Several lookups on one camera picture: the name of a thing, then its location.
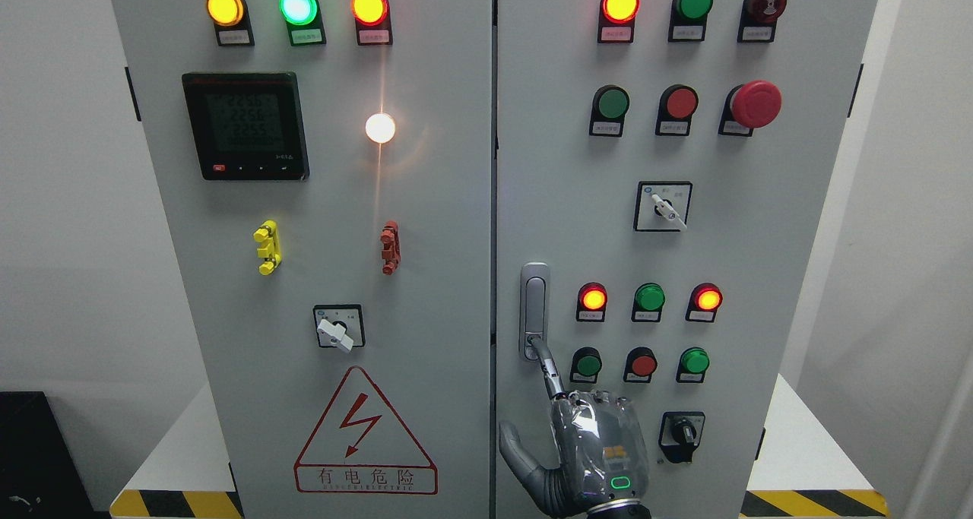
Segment red electric hazard warning sticker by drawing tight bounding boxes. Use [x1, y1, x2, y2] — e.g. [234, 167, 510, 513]
[294, 366, 439, 495]

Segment white platform with hazard stripes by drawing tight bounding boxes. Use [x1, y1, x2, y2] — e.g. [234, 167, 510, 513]
[109, 379, 889, 518]

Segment grey cabinet door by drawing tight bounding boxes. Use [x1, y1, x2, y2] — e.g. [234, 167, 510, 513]
[112, 0, 493, 518]
[496, 0, 878, 518]

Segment orange lit indicator left mid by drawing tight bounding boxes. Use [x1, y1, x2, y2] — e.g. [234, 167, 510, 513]
[575, 281, 607, 322]

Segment orange lit indicator right mid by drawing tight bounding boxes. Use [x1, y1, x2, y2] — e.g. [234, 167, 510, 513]
[685, 281, 723, 323]

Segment dark red buzzer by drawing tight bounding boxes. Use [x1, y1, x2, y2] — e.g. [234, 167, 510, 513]
[737, 0, 788, 43]

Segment green push button lower right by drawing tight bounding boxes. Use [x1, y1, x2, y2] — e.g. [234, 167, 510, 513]
[677, 347, 710, 384]

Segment silver door handle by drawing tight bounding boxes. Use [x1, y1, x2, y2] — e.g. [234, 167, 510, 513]
[520, 262, 550, 361]

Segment bright green indicator light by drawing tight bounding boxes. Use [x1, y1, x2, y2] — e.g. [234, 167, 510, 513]
[278, 0, 326, 46]

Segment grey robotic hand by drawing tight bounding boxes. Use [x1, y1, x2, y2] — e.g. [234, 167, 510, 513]
[498, 337, 651, 518]

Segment orange lit indicator mid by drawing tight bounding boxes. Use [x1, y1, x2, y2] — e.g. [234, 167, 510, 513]
[575, 281, 607, 322]
[685, 281, 723, 323]

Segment red emergency stop mushroom button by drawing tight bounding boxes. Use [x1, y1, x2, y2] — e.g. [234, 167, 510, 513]
[718, 80, 782, 138]

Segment red plastic clip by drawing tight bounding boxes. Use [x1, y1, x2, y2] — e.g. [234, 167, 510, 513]
[379, 219, 402, 274]

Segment grey right cabinet door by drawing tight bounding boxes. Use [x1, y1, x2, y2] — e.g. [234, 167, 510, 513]
[496, 0, 878, 518]

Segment white rotary switch left door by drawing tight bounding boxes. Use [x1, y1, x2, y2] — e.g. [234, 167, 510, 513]
[312, 304, 366, 353]

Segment black digital power meter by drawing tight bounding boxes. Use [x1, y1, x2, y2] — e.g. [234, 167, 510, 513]
[182, 71, 309, 181]

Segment green push button lower left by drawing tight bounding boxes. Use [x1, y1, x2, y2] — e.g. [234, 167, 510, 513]
[569, 347, 604, 385]

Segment dark green indicator top right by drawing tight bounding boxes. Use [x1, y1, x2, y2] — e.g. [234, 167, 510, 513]
[668, 0, 715, 43]

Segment white rotary switch right upper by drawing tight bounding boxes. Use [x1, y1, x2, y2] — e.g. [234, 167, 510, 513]
[633, 181, 693, 233]

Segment grey left cabinet door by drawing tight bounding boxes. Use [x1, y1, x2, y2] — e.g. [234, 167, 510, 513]
[112, 0, 493, 518]

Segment green push button upper row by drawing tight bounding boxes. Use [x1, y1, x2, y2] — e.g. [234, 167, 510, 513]
[588, 85, 630, 138]

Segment red push button lower middle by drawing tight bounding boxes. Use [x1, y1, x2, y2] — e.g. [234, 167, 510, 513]
[623, 347, 658, 384]

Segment green indicator middle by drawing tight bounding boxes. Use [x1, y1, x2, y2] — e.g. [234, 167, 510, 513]
[630, 283, 666, 323]

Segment black box lower left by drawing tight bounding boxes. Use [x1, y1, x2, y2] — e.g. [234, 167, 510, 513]
[1, 391, 93, 518]

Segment red push button upper row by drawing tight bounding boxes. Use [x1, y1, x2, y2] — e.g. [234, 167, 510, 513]
[654, 85, 699, 137]

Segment yellow plastic clip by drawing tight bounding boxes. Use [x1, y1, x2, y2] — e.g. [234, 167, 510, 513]
[252, 219, 282, 276]

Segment orange indicator light left door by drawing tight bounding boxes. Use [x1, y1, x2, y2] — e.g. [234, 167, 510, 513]
[350, 0, 393, 46]

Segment red lit indicator top right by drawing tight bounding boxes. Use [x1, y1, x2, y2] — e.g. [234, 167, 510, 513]
[597, 0, 640, 43]

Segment white glowing indicator light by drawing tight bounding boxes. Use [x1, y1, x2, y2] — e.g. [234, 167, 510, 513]
[365, 112, 397, 144]

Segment black key selector switch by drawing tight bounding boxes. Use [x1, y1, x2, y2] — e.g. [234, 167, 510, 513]
[659, 411, 705, 464]

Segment yellow indicator light top left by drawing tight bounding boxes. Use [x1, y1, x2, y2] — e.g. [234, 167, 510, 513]
[206, 0, 255, 46]

